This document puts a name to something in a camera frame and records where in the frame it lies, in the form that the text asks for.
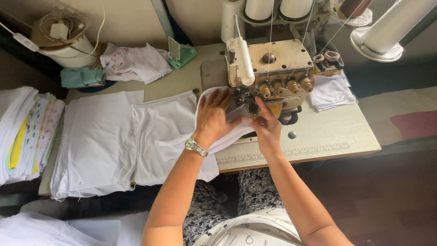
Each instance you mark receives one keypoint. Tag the beige overlock sewing machine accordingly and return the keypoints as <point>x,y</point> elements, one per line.
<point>276,71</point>

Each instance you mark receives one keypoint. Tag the white fabric piece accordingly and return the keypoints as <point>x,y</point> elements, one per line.
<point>239,131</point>

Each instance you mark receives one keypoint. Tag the white printed shirt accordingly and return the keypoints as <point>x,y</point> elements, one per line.
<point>259,232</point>

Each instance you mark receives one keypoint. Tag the large white thread cone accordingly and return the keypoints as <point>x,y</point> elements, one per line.
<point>392,27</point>

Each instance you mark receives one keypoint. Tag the black floral patterned trousers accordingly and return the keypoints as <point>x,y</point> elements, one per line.
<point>256,191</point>

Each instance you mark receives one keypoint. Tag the white cloth with red print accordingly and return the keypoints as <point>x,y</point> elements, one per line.
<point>135,63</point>

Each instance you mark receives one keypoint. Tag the crumpled stack of white fabric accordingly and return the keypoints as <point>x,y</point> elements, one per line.
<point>160,136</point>

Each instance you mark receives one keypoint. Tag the wide stack of white fabric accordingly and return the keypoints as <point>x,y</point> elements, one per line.
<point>95,143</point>

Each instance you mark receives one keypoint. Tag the silver wristwatch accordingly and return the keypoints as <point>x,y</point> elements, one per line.
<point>195,147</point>

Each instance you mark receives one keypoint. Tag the green phone stand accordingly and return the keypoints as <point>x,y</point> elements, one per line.
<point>181,54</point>

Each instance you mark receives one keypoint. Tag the brown thread spool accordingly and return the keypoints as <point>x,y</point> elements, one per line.
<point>353,10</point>

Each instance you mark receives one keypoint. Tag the grey metal post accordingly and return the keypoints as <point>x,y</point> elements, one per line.
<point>163,18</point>

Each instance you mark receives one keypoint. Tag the small pile of white fabric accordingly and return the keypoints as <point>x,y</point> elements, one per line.
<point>329,92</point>

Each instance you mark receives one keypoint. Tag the slim white thread cone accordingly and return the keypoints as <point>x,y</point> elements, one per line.
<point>231,20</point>

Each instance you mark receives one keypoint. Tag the teal folded cloth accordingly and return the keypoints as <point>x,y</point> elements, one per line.
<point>82,77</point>

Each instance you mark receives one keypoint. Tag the white roll with plastic bag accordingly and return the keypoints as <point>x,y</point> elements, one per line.
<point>68,41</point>

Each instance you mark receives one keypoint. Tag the person's right hand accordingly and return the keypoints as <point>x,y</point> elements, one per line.
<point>269,133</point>

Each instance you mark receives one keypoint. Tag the round metal table plug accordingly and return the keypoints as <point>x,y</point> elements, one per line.
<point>292,135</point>

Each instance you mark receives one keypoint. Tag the heap of white cloth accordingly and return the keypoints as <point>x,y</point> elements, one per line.
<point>51,229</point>

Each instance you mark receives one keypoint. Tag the person's left hand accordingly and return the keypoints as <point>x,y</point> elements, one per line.
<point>211,119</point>

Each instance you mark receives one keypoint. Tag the stack of printed colourful fabrics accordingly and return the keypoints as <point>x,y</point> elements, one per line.
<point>27,133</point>

